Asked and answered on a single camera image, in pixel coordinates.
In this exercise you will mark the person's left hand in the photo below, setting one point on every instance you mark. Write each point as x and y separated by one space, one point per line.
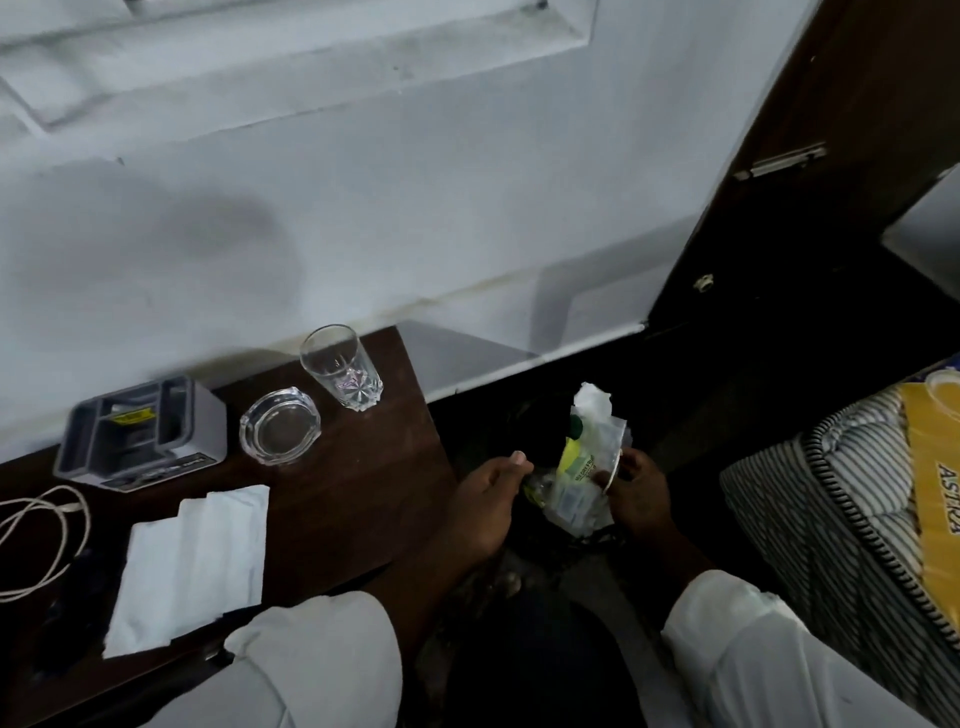
480 514

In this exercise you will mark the person's right hand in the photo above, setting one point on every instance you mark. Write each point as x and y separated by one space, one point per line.
645 502

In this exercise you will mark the person's left thumb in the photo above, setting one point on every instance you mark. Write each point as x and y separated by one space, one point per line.
512 465

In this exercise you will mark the person's right fingers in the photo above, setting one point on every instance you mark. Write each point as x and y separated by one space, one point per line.
621 469

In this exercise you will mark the clear plastic trash bag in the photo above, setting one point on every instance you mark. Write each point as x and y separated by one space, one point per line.
581 499

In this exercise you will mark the person's right forearm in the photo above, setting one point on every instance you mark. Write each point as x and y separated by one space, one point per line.
742 645

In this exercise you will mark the person's left forearm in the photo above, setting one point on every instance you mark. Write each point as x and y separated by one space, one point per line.
337 652

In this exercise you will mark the yellow green packet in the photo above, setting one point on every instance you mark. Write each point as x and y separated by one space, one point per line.
576 459

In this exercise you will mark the green bottle cap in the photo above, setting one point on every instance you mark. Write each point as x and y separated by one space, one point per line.
577 427

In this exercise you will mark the crumpled white tissue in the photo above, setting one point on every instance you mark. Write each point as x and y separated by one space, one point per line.
594 401

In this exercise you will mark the clear drinking glass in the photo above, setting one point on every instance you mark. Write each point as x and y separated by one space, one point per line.
343 371

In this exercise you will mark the person's dark trouser leg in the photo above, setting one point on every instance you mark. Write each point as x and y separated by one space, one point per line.
540 664

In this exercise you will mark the small metal door knob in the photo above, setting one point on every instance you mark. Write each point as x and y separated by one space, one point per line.
703 283

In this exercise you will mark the striped grey mattress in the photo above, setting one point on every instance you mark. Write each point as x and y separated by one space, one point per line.
832 540

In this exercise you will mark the clear glass ashtray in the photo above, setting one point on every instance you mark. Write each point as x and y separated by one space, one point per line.
280 426

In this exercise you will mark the yellow mattress label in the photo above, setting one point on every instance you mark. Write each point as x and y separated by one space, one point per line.
937 495

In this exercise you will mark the white paper napkin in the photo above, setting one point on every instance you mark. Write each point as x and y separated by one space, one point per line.
187 570

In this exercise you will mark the metal door latch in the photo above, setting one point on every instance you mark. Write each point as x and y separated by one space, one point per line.
780 161

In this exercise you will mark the dark wooden door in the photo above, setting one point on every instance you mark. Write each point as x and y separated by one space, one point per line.
825 187

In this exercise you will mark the grey plastic box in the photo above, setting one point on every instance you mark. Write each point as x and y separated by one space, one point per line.
142 435

